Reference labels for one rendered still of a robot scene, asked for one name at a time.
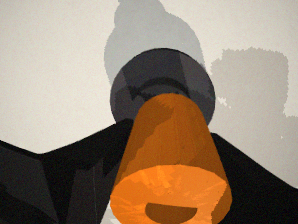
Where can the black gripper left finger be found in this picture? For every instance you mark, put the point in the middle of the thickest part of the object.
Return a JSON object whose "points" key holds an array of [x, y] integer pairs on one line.
{"points": [[72, 184]]}

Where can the orange knob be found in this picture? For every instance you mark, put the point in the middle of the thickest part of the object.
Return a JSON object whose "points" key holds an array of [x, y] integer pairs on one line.
{"points": [[170, 172]]}

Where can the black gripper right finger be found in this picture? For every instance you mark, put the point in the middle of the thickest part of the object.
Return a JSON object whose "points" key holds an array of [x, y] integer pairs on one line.
{"points": [[259, 197]]}

